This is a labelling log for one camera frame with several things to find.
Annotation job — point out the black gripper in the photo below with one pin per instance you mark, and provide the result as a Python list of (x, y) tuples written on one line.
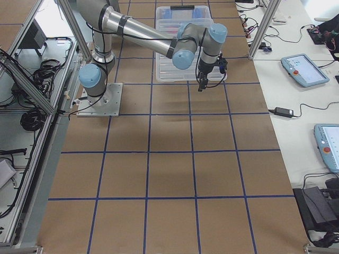
[(205, 68)]

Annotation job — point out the clear plastic box lid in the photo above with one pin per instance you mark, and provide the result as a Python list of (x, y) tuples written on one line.
[(183, 66)]

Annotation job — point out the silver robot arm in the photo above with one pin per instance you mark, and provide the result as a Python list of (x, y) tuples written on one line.
[(105, 21)]

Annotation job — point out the clear plastic storage box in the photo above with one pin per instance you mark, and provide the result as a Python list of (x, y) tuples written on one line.
[(184, 16)]

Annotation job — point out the black power adapter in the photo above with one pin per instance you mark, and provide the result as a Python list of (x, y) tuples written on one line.
[(284, 112)]

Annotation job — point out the teach pendant far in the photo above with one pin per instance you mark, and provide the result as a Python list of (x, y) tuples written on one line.
[(303, 70)]

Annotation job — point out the teach pendant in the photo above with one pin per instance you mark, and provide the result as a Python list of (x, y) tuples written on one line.
[(326, 136), (303, 70)]

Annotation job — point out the teach pendant near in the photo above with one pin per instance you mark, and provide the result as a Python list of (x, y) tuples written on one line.
[(326, 136)]

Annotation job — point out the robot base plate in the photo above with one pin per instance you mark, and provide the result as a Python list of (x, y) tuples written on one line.
[(108, 105)]

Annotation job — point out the aluminium frame post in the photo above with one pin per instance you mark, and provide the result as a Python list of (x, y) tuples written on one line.
[(263, 26)]

